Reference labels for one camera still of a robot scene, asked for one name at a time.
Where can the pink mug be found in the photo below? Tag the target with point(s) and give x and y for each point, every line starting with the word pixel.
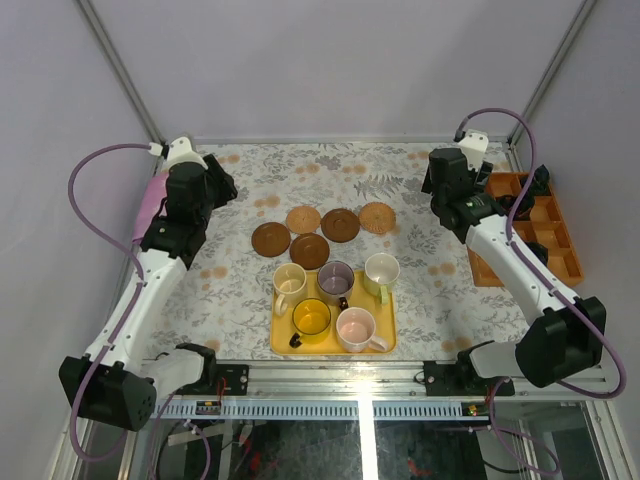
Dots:
pixel 356 331

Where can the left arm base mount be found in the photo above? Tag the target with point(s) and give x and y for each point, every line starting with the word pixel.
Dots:
pixel 215 378

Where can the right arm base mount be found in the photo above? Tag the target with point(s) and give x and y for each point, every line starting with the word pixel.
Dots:
pixel 440 377

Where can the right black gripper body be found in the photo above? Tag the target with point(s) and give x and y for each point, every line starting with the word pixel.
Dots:
pixel 428 188

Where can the pink folded cloth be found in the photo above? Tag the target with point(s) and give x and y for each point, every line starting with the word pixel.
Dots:
pixel 150 205

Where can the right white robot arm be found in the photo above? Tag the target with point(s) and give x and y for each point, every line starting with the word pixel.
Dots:
pixel 565 331

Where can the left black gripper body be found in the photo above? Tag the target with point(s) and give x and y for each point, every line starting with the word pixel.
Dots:
pixel 220 176

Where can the aluminium front rail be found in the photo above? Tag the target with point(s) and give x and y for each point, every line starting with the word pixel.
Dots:
pixel 386 380

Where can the purple mug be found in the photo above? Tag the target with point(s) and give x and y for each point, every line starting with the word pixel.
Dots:
pixel 335 282

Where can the yellow glass mug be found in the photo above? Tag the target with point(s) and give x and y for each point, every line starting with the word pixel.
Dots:
pixel 311 320

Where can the woven rattan coaster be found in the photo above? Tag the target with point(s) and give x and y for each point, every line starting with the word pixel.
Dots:
pixel 303 219
pixel 378 218

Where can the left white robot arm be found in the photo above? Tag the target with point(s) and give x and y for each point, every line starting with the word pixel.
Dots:
pixel 111 383

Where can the dark fabric flower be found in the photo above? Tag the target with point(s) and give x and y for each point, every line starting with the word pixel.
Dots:
pixel 540 251
pixel 520 205
pixel 540 185

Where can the orange compartment organizer box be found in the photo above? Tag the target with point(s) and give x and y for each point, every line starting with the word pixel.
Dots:
pixel 541 223

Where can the cream yellow mug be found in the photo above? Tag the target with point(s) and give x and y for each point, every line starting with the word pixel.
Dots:
pixel 290 286

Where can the light green mug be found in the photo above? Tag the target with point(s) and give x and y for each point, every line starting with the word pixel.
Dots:
pixel 381 272

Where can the dark brown wooden coaster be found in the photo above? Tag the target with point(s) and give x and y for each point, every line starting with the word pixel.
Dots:
pixel 271 239

